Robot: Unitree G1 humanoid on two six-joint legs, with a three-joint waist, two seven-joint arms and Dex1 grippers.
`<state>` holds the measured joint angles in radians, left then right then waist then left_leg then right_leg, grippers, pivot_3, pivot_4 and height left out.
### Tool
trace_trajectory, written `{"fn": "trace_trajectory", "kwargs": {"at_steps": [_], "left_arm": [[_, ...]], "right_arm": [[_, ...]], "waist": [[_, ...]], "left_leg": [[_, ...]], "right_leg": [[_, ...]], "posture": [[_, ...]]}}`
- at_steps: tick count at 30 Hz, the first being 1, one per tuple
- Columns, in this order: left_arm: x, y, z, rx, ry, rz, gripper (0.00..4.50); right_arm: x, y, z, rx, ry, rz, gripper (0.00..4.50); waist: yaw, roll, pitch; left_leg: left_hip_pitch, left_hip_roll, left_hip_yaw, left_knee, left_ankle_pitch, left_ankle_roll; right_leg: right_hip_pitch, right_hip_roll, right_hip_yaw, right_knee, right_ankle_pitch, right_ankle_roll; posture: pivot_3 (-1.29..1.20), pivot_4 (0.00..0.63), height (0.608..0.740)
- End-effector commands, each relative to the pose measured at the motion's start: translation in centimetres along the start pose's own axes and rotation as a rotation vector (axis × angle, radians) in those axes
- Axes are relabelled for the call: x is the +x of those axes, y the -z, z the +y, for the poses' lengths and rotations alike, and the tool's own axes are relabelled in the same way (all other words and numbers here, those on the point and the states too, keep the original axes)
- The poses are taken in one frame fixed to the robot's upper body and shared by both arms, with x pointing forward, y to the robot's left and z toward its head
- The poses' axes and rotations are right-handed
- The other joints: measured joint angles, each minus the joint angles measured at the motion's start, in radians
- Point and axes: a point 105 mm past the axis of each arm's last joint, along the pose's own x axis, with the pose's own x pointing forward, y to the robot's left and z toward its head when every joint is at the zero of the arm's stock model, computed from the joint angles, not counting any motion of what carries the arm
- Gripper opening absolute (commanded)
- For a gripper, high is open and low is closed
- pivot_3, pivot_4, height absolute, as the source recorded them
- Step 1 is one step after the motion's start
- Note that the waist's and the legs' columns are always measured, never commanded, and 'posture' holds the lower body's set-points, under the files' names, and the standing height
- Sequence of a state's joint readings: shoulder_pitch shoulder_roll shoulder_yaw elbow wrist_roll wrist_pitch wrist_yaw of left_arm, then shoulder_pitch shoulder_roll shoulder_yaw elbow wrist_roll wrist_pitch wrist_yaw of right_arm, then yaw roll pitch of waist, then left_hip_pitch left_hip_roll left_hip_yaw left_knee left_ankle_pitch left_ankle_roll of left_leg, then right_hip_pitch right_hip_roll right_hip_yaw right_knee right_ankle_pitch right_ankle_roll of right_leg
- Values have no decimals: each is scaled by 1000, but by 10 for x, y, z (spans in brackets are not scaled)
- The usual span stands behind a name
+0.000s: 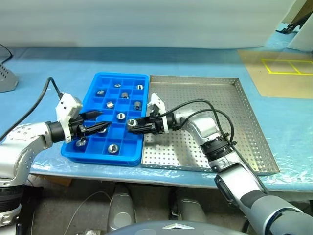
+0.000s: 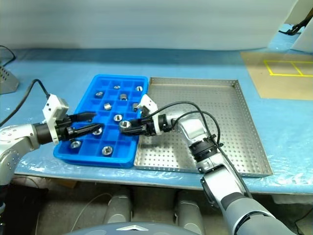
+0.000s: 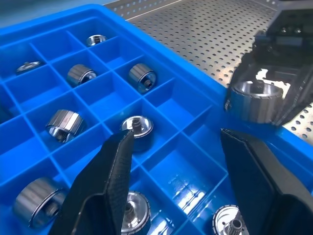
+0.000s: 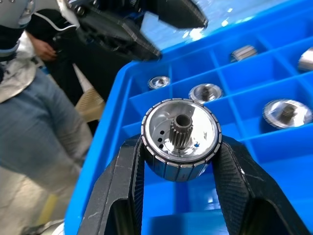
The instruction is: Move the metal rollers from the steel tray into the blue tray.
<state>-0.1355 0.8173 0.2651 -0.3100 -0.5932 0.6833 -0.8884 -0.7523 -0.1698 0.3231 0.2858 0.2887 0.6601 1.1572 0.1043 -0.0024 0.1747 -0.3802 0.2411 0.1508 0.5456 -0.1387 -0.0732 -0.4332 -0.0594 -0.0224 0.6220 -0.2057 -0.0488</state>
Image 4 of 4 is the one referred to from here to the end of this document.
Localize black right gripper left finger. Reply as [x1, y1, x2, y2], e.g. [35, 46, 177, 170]
[77, 135, 147, 235]

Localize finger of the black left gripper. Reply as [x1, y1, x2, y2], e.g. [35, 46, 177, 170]
[107, 21, 162, 62]
[146, 0, 209, 29]

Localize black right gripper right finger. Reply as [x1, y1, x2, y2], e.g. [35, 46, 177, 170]
[212, 140, 310, 235]

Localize metal roller with gear shaft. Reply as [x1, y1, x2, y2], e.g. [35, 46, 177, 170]
[188, 83, 224, 103]
[147, 75, 171, 91]
[262, 98, 313, 130]
[141, 97, 223, 183]

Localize blue compartment plastic tray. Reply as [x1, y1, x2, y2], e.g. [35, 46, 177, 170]
[64, 0, 313, 235]

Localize bystander bare hand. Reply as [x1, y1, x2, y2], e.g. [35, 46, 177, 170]
[35, 40, 59, 62]

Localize person in black clothes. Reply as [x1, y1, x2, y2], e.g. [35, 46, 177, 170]
[25, 9, 137, 103]

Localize metal roller with ribbed rim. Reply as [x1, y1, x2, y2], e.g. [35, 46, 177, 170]
[229, 45, 259, 63]
[297, 47, 313, 72]

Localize beige ribbed object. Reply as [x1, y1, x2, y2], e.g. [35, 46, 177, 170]
[74, 87, 106, 122]

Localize person in blue jeans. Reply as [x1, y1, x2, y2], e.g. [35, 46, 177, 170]
[0, 30, 95, 196]

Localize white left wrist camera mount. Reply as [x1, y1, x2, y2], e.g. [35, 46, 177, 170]
[57, 0, 82, 28]

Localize thin white cable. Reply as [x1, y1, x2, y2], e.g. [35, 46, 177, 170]
[33, 11, 80, 32]

